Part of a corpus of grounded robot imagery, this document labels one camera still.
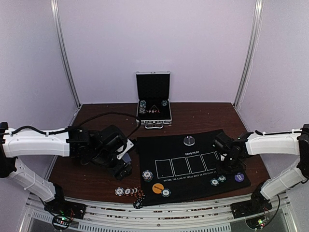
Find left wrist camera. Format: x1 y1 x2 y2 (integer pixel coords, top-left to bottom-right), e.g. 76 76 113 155
116 139 134 160

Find aluminium poker case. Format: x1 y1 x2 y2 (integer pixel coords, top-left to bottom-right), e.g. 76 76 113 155
136 71 172 130

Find chips in case right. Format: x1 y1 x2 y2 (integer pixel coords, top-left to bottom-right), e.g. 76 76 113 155
161 100 169 107

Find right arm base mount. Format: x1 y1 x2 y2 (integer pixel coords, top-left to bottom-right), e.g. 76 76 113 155
231 200 272 231

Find blue green fifty chip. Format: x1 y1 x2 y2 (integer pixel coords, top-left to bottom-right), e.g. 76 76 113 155
161 188 171 197

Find right aluminium frame post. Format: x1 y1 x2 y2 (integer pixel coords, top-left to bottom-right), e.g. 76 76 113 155
233 0 265 109

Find purple small blind button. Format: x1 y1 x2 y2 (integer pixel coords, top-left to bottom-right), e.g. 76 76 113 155
234 173 245 182

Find black poker table mat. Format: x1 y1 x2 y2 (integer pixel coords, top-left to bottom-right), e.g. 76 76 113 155
137 129 251 206

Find small chip stack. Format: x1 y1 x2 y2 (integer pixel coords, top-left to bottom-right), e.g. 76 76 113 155
142 170 154 182

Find black white chip on rail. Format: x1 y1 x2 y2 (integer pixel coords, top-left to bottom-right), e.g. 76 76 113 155
133 199 143 209

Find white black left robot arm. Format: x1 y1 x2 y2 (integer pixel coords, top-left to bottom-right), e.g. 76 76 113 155
0 113 134 215

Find aluminium frame rail front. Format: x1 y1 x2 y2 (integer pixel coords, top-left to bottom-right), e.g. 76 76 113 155
18 193 297 232

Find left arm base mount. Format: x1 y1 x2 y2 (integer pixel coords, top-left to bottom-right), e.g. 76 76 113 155
42 201 86 231

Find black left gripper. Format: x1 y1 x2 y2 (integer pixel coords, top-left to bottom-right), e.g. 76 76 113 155
90 148 132 181

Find chips row in case left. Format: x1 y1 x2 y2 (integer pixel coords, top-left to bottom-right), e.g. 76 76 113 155
139 100 147 114

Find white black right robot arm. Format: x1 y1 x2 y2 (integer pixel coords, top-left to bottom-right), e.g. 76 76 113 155
213 124 309 214

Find grey playing card deck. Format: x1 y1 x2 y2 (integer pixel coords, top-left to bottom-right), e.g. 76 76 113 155
122 153 132 166

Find orange big blind button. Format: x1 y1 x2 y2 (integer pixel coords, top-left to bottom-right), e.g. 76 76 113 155
152 183 164 194

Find left aluminium frame post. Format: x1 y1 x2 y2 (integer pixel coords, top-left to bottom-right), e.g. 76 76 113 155
51 0 81 108

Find aluminium frame post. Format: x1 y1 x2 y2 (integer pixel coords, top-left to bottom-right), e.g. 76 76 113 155
51 0 81 108
233 0 265 109

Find white blue chip flat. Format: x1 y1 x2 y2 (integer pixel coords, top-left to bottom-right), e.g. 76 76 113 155
114 187 125 196

